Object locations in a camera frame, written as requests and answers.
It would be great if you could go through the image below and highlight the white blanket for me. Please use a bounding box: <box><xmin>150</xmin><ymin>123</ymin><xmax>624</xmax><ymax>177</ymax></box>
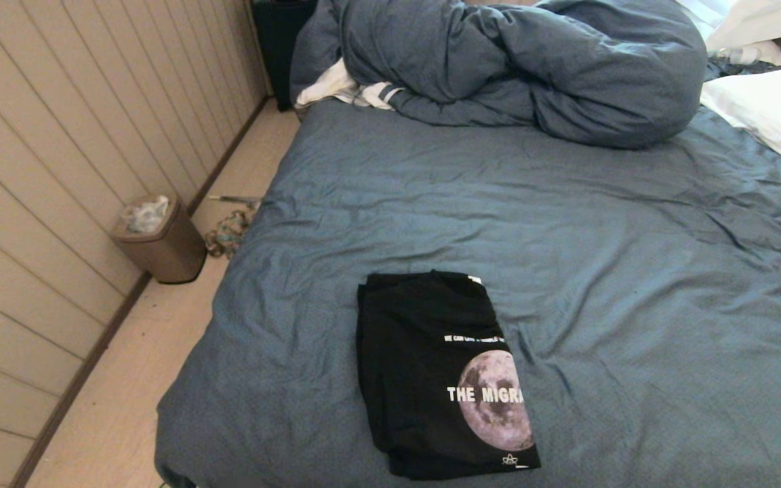
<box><xmin>702</xmin><ymin>0</ymin><xmax>781</xmax><ymax>54</ymax></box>

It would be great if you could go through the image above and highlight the blue bed sheet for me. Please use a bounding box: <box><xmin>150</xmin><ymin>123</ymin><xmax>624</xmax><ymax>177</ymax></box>
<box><xmin>153</xmin><ymin>98</ymin><xmax>781</xmax><ymax>488</ymax></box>

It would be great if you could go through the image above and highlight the white pillow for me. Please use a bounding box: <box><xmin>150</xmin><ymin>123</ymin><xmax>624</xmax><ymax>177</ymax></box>
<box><xmin>700</xmin><ymin>68</ymin><xmax>781</xmax><ymax>194</ymax></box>

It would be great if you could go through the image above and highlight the dark grey crumpled cloth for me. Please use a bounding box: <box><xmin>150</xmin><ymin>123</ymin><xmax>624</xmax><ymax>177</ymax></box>
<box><xmin>706</xmin><ymin>58</ymin><xmax>781</xmax><ymax>79</ymax></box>

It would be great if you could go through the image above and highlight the black t-shirt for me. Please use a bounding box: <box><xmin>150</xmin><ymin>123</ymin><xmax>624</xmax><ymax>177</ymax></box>
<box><xmin>355</xmin><ymin>270</ymin><xmax>542</xmax><ymax>481</ymax></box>

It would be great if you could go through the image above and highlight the brown trash bin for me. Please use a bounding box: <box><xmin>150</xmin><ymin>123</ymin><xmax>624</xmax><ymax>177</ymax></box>
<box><xmin>109</xmin><ymin>195</ymin><xmax>207</xmax><ymax>284</ymax></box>

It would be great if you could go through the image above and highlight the clear plastic bin liner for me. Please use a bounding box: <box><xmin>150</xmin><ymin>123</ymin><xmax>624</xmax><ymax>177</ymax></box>
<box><xmin>121</xmin><ymin>195</ymin><xmax>171</xmax><ymax>235</ymax></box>

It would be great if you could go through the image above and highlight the black nightstand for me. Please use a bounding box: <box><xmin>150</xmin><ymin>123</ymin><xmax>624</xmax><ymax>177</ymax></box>
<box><xmin>252</xmin><ymin>0</ymin><xmax>318</xmax><ymax>112</ymax></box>

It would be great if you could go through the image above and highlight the colourful rope toy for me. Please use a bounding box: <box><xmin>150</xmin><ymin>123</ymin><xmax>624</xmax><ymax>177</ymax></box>
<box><xmin>204</xmin><ymin>209</ymin><xmax>253</xmax><ymax>260</ymax></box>

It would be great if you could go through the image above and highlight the white striped cloth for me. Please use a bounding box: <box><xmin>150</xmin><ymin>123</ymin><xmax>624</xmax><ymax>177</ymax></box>
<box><xmin>296</xmin><ymin>58</ymin><xmax>405</xmax><ymax>110</ymax></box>

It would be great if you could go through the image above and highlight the blue crumpled duvet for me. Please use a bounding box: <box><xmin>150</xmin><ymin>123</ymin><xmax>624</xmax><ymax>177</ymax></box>
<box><xmin>289</xmin><ymin>0</ymin><xmax>708</xmax><ymax>150</ymax></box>

